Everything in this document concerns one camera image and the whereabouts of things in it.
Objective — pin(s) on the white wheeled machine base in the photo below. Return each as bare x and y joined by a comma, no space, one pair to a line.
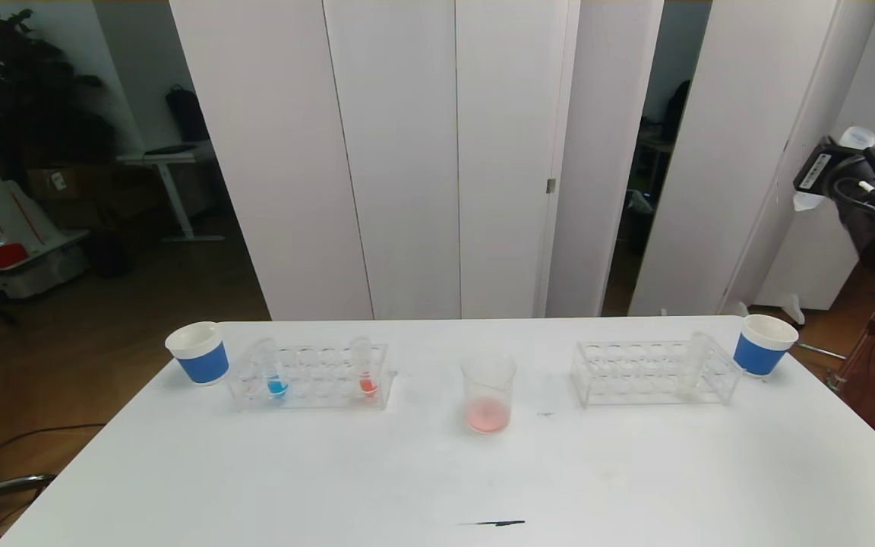
35,260

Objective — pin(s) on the brown cardboard box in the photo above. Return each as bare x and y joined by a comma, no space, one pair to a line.
77,192

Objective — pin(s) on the dark green potted plant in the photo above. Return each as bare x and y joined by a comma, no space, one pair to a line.
27,99

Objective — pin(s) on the grey metal chair leg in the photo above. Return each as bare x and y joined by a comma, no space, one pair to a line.
27,482

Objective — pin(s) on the black backpack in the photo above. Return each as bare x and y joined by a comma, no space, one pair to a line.
187,116

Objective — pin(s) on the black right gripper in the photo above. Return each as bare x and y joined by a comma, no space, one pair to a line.
813,172

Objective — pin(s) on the clear glass beaker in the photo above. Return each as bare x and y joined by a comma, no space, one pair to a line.
488,414

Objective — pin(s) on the white partition panel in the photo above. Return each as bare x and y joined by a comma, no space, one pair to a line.
270,152
399,152
810,258
726,152
597,152
510,152

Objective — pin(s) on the clear acrylic test tube rack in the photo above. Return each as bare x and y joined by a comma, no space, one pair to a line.
316,381
642,376

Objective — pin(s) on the white partition foot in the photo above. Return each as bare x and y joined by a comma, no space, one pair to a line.
791,310
736,310

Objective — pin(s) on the test tube with blue pigment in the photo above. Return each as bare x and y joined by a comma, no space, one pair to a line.
278,387

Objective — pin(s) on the test tube with yellow pigment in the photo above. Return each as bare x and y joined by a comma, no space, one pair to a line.
687,384

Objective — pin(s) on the white office desk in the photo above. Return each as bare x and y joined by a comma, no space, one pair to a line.
172,158

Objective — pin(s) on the test tube with red pigment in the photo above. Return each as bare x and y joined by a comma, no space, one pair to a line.
368,385
859,138

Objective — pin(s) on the blue and white paper cup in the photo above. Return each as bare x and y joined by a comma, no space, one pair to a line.
204,363
758,355

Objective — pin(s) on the grey metal floor rod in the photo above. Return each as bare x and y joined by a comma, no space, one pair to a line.
817,351

